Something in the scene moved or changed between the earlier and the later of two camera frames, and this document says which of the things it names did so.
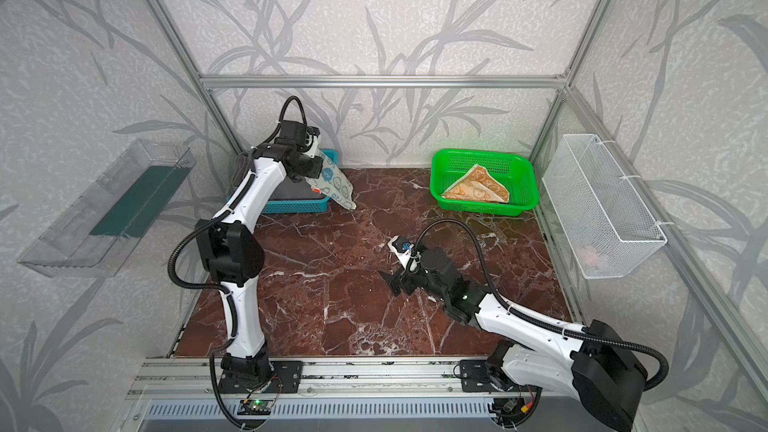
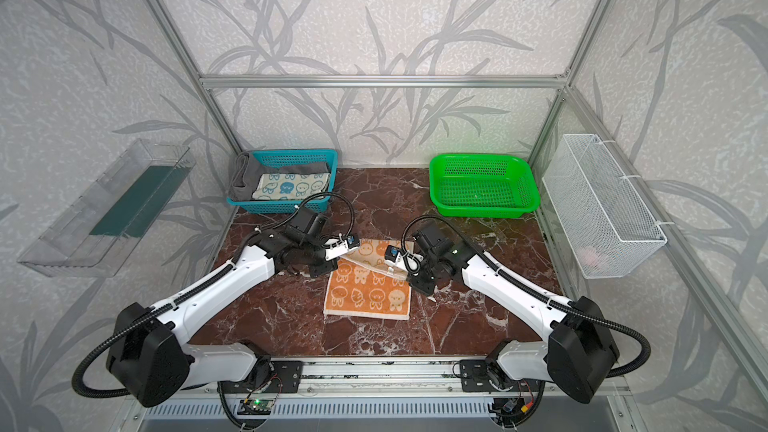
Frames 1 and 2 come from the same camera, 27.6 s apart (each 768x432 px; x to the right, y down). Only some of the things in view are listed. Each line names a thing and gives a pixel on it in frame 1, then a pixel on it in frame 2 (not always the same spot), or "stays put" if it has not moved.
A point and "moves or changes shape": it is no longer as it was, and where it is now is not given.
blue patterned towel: [334, 183] moves or changes shape
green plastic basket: [516, 172] stays put
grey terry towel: [293, 189] moves or changes shape
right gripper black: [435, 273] -> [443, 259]
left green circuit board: [255, 407] stays put
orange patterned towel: [476, 185] -> [363, 286]
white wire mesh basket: [609, 229] stays put
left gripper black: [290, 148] -> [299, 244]
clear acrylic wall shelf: [94, 234] stays put
